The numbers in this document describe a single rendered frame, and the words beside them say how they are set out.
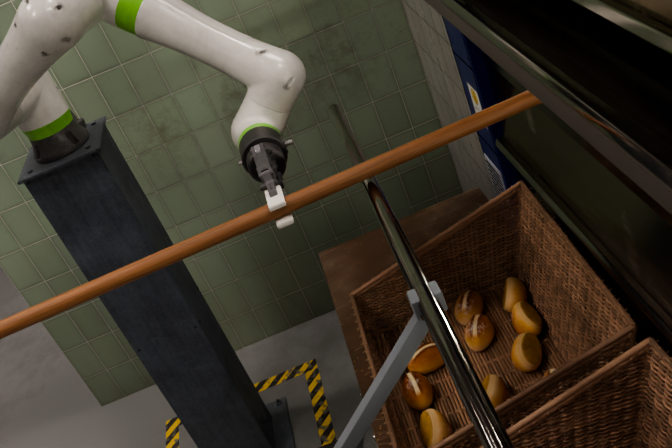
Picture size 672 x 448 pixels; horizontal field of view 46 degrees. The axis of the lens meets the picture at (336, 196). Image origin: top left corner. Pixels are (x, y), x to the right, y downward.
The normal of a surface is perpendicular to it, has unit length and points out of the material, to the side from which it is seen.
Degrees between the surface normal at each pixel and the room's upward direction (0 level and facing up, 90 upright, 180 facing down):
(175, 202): 90
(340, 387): 0
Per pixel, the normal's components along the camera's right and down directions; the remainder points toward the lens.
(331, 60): 0.18, 0.46
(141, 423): -0.34, -0.80
